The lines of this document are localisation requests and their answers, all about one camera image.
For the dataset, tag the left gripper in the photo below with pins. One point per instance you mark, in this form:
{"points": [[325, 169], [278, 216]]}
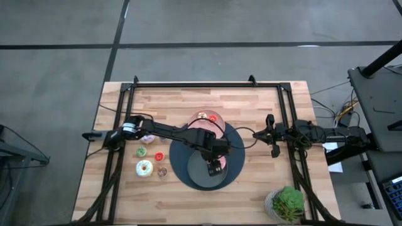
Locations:
{"points": [[215, 169]]}

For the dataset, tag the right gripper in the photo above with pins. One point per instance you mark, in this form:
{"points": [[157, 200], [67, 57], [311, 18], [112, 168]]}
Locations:
{"points": [[279, 133]]}

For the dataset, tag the small red chocolate-striped donut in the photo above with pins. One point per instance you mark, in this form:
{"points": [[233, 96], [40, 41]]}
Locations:
{"points": [[210, 119]]}

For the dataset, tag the small white chocolate-drizzled donut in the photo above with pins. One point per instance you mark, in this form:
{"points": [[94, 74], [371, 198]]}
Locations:
{"points": [[199, 116]]}

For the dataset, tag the small red sprinkled donut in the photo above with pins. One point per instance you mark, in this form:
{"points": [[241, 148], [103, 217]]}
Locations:
{"points": [[156, 156]]}

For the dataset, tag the large purple frosted donut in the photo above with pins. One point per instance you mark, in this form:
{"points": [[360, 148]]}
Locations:
{"points": [[147, 140]]}

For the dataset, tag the large white blue-drizzled donut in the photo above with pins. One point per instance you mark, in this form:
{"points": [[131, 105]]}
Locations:
{"points": [[139, 169]]}

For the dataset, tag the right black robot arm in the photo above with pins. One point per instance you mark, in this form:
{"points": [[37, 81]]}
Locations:
{"points": [[339, 135]]}

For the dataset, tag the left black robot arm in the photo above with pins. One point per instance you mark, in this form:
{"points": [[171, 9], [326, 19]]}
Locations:
{"points": [[169, 130]]}

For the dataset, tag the grey plate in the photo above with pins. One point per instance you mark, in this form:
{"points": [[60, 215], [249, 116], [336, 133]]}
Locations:
{"points": [[198, 172]]}

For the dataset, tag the dark round woven placemat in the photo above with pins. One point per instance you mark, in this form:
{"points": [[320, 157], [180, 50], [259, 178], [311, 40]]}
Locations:
{"points": [[238, 157]]}

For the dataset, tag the pink plate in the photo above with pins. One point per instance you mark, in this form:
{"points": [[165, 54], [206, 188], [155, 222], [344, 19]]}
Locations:
{"points": [[198, 124]]}

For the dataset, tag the small chocolate donut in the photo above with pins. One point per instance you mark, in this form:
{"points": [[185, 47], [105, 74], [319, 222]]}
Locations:
{"points": [[159, 172]]}

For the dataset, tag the potted green succulent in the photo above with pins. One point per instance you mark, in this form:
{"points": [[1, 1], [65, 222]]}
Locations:
{"points": [[269, 204]]}

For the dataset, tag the green succulent plant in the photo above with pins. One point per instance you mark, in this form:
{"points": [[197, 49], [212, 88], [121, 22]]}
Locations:
{"points": [[290, 201]]}

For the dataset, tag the small green donut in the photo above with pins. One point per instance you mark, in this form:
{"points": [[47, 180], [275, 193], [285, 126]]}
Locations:
{"points": [[138, 152]]}

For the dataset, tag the white paper sheet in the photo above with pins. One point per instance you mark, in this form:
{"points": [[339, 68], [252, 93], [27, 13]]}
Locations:
{"points": [[336, 168]]}

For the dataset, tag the black cart top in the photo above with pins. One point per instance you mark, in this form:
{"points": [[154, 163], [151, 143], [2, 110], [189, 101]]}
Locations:
{"points": [[377, 103]]}

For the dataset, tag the dark desk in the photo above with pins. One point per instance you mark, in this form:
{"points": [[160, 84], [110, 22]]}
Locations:
{"points": [[386, 163]]}

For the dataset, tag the black pole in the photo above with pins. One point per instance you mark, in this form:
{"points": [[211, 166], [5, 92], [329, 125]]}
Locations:
{"points": [[381, 59]]}

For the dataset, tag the keyboard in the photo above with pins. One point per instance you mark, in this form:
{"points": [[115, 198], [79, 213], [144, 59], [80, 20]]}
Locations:
{"points": [[395, 194]]}

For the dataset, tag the dark metal stand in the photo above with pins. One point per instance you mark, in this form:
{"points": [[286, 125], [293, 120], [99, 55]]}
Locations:
{"points": [[31, 155]]}

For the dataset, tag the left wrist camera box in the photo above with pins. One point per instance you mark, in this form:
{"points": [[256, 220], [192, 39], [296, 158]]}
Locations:
{"points": [[224, 146]]}

